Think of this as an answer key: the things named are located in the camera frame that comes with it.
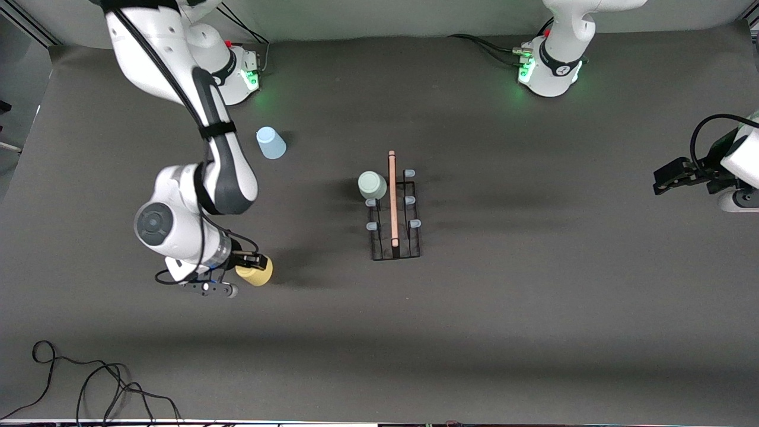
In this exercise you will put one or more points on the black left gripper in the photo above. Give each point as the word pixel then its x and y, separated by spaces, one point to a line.
pixel 699 172

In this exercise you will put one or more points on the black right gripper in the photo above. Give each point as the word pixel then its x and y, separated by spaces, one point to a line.
pixel 236 256

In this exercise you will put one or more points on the yellow plastic cup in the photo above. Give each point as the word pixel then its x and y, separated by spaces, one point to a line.
pixel 258 277

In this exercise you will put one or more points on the pale green plastic cup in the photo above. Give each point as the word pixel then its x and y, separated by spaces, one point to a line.
pixel 372 185

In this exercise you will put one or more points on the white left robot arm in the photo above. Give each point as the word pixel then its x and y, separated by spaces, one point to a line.
pixel 557 53

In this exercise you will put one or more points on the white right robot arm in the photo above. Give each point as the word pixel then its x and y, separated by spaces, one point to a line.
pixel 154 47

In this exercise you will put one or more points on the light blue plastic cup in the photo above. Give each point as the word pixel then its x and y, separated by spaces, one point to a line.
pixel 271 144

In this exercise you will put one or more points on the dark grey table mat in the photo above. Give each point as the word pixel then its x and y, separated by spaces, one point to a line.
pixel 533 326

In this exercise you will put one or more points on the black frame rail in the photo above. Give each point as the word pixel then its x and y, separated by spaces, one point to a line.
pixel 29 26

